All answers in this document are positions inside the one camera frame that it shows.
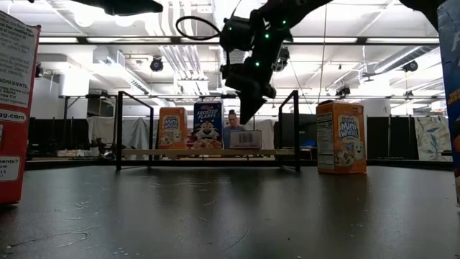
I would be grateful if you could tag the black round ceiling fixture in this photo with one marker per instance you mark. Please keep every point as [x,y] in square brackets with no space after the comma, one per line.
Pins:
[156,64]
[39,70]
[410,66]

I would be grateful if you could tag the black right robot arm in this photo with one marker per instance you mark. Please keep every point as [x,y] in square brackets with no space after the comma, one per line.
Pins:
[287,11]

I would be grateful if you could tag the black overhead crossbar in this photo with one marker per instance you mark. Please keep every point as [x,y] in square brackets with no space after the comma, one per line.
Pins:
[82,40]

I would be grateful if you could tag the white LED light strip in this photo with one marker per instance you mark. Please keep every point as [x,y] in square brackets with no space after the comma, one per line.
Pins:
[185,41]
[125,39]
[402,39]
[57,39]
[323,39]

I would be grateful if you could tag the black metal table frame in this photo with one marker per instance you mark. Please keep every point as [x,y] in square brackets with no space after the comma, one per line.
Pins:
[72,163]

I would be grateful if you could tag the grey diagonal ceiling duct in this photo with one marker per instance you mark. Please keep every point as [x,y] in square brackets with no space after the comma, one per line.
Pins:
[399,59]

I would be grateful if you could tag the blue Frosted Flakes cereal box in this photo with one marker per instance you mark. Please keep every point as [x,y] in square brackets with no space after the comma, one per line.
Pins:
[208,126]
[451,72]

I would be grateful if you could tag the orange Mini Wheats cereal box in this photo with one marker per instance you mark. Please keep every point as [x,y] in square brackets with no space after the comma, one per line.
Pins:
[172,126]
[341,144]

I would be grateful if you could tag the black partition panel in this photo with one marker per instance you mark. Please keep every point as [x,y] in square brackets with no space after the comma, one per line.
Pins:
[395,136]
[54,133]

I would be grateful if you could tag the red Froot Loops cereal box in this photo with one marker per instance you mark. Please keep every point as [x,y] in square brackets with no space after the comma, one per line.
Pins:
[245,139]
[14,144]

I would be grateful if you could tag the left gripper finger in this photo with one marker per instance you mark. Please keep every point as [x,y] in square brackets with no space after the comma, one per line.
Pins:
[143,8]

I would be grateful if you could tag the black frame wooden shelf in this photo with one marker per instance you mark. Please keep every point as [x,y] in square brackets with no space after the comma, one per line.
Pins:
[119,136]

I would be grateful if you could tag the black monitor screen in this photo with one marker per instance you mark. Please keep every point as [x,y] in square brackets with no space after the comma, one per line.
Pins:
[309,129]

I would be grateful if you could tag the black overhead camera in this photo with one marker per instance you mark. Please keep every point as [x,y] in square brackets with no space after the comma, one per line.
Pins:
[285,57]

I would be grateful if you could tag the person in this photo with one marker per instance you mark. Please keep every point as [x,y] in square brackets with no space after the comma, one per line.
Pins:
[233,118]

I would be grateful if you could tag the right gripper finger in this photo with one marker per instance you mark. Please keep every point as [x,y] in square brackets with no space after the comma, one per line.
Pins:
[249,104]

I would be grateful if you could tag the silver ventilation duct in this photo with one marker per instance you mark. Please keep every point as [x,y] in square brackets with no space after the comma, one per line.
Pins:
[223,7]

